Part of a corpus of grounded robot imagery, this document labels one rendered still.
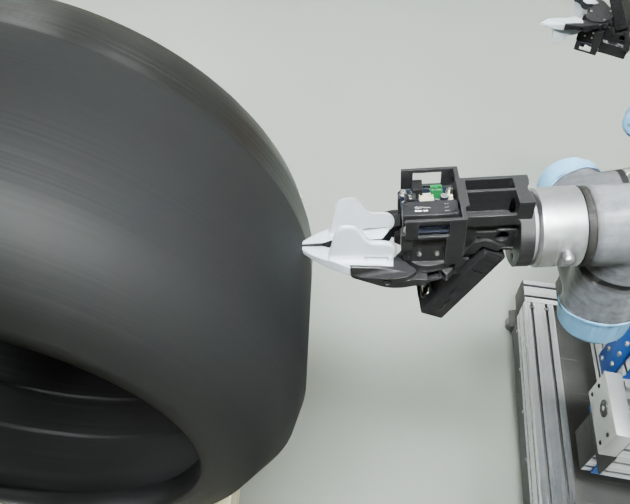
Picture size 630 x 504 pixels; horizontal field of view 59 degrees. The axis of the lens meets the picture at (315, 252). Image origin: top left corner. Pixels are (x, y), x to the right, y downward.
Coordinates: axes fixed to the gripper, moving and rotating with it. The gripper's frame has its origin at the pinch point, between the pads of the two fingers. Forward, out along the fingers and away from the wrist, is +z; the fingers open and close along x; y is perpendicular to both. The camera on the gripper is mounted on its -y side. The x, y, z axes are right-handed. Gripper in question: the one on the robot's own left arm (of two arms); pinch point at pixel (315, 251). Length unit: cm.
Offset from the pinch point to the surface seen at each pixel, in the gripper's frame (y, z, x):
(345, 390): -124, 5, -50
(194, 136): 15.9, 7.8, 1.6
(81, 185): 19.9, 12.1, 11.5
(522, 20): -136, -107, -313
